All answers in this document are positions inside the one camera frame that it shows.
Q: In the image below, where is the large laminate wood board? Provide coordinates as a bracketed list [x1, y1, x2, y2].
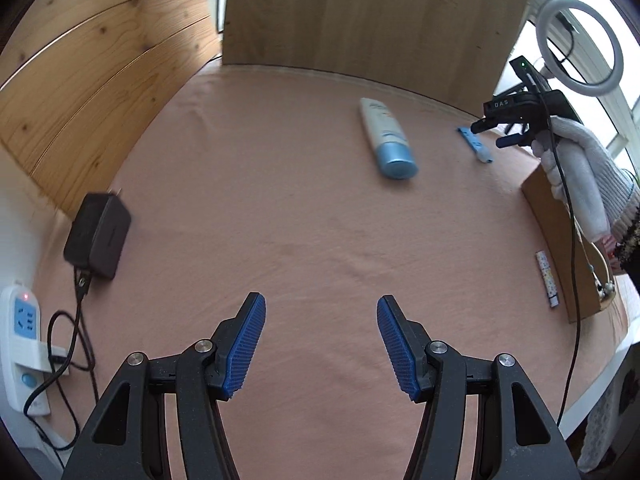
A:
[221, 0, 532, 117]

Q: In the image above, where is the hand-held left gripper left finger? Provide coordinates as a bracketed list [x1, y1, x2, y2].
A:
[61, 291, 267, 480]

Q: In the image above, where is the patterned lighter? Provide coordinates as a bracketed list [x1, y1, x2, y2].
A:
[535, 250, 560, 308]

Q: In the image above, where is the cardboard box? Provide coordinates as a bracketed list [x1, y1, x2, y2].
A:
[520, 167, 618, 325]

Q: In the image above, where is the pine plank panel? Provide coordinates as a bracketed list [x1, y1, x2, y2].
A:
[0, 0, 223, 216]

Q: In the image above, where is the white ring light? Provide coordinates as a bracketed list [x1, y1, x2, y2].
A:
[536, 0, 626, 98]

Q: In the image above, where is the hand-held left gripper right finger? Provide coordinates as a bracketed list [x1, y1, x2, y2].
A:
[376, 295, 581, 480]

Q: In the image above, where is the blue plastic piece clear cap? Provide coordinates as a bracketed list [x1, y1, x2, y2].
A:
[456, 126, 493, 164]

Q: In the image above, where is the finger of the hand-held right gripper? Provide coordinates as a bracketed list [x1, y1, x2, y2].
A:
[496, 125, 538, 150]
[470, 112, 526, 135]

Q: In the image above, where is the white cable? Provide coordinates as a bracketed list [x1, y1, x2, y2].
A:
[575, 230, 613, 301]

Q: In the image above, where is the white power strip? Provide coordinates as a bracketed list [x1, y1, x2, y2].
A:
[0, 284, 68, 417]

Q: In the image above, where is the white lotion tube blue cap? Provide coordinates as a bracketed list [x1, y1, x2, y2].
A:
[359, 97, 419, 181]

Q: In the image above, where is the person's right hand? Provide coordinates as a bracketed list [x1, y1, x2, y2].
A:
[530, 115, 617, 242]

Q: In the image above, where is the black power adapter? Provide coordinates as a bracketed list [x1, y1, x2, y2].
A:
[63, 189, 133, 281]

